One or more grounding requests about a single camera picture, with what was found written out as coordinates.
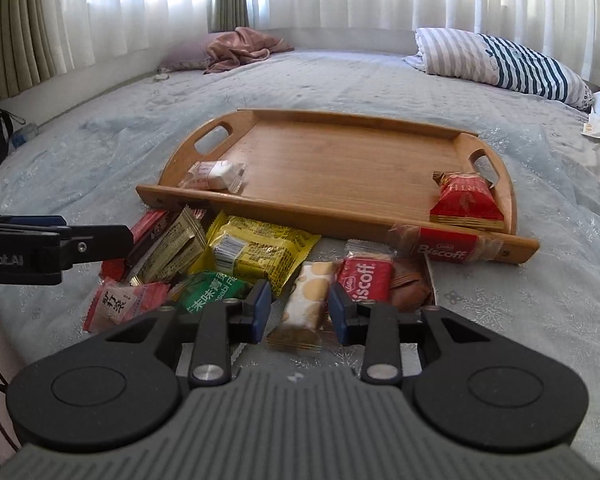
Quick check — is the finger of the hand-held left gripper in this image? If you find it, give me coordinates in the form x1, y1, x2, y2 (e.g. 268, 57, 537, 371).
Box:
55, 224, 134, 264
0, 214, 67, 233

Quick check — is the yellow snack packet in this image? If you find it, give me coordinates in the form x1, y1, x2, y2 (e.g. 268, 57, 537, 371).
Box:
187, 210, 322, 298

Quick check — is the pink crumpled cloth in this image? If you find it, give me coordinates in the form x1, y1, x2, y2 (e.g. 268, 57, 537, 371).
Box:
205, 27, 296, 73

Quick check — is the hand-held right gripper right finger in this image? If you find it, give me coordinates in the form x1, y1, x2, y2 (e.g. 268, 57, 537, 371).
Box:
328, 284, 491, 386

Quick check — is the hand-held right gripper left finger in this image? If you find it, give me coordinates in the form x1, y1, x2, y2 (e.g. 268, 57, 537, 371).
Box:
97, 280, 272, 386

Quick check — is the pink snack packet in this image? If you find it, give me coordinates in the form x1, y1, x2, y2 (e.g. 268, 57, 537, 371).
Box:
82, 280, 171, 333

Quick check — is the striped folded duvet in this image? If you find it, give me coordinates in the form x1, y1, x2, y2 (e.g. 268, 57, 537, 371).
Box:
404, 27, 595, 111

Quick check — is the wooden tray with handles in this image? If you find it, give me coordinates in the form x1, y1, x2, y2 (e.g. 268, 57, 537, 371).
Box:
136, 108, 540, 266

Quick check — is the red and gold snack packet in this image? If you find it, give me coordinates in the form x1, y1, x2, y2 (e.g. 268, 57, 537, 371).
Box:
429, 170, 506, 233

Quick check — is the clear nougat bar packet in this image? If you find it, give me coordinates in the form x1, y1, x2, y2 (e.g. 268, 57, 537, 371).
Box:
266, 261, 342, 353

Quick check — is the clear biscuit packet red label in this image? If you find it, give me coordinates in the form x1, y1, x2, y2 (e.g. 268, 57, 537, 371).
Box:
390, 224, 506, 265

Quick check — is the plastic bottle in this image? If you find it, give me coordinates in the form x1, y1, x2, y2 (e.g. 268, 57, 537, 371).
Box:
10, 122, 41, 150

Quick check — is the dark red bar packet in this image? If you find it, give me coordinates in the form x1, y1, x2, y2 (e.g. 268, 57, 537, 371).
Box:
100, 210, 168, 281

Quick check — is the purple pillow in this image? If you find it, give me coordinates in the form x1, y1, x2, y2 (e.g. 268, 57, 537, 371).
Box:
157, 32, 241, 73

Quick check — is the green snack packet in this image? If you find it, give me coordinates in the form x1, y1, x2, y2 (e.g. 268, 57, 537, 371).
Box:
170, 271, 253, 316

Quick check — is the white round snack packet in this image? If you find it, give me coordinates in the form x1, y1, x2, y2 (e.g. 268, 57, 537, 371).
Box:
180, 160, 246, 193

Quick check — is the brown snack packet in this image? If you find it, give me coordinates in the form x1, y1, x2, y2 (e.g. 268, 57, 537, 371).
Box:
390, 255, 437, 313

